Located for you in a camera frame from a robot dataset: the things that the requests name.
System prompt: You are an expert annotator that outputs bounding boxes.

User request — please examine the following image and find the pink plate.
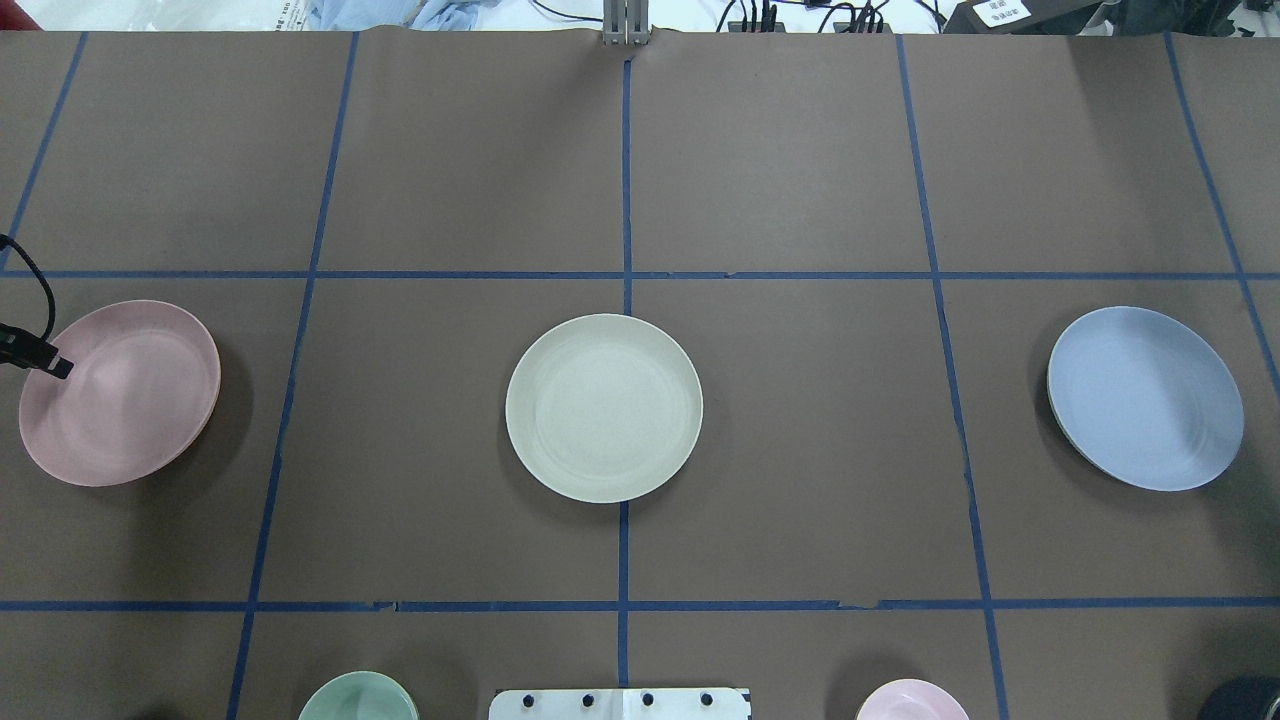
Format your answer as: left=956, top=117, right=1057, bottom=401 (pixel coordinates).
left=18, top=300, right=221, bottom=488

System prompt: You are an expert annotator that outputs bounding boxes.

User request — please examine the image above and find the cream plate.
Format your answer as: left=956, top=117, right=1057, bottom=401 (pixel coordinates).
left=504, top=313, right=705, bottom=503

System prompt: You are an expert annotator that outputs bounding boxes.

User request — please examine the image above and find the light blue plate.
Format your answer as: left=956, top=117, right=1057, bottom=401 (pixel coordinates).
left=1046, top=306, right=1245, bottom=492

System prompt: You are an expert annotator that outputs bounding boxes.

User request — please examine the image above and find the light blue cloth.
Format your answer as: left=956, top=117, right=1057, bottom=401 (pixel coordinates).
left=307, top=1, right=500, bottom=31

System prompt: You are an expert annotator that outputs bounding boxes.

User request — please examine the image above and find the green bowl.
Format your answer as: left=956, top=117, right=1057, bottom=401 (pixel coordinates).
left=297, top=671, right=420, bottom=719

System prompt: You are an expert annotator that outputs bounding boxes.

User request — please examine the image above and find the pink bowl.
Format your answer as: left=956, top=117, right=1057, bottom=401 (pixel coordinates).
left=855, top=678, right=969, bottom=720

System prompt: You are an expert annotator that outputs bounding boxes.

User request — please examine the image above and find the dark pot with glass lid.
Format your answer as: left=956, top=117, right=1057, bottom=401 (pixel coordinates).
left=1196, top=675, right=1279, bottom=720

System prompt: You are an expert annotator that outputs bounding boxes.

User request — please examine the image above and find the black camera cable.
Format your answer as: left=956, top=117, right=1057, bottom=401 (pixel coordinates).
left=0, top=234, right=58, bottom=347

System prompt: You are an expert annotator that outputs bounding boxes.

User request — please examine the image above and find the aluminium frame post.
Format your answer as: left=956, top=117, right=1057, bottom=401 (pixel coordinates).
left=602, top=0, right=652, bottom=46

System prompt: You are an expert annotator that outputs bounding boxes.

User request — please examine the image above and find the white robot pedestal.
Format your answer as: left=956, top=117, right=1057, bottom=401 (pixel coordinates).
left=488, top=687, right=753, bottom=719

